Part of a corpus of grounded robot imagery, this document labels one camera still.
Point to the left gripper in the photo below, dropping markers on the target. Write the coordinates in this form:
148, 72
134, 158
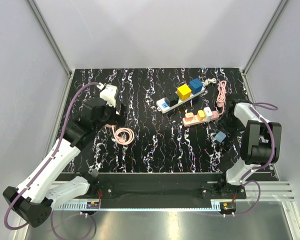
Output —
117, 119

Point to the white multicolour power strip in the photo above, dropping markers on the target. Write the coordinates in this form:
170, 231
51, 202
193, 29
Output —
162, 107

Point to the black cube socket adapter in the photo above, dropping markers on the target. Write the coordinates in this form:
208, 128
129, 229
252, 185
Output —
171, 99

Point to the yellow cube socket adapter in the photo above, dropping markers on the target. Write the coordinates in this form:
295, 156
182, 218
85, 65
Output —
184, 92

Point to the pink plug adapter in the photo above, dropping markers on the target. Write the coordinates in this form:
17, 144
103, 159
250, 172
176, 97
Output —
189, 116

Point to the small yellow plug adapter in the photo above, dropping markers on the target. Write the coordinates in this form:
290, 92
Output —
200, 115

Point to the white plug adapter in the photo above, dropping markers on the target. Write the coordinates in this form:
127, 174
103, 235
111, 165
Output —
207, 114

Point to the light blue plug adapter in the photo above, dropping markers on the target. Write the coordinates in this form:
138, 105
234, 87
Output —
220, 137

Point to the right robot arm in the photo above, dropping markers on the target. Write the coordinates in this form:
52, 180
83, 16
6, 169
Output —
260, 143

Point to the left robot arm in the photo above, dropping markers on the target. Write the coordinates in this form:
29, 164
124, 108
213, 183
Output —
34, 199

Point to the blue cube socket adapter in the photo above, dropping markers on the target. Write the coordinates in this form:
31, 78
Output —
195, 85

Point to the pink power strip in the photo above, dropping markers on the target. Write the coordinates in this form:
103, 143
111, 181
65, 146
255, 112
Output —
195, 121

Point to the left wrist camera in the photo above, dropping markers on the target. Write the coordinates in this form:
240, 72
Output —
107, 96

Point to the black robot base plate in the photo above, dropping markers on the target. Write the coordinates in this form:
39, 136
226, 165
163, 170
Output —
150, 191

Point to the white power strip cable plug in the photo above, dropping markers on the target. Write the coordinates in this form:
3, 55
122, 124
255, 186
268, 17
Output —
209, 81

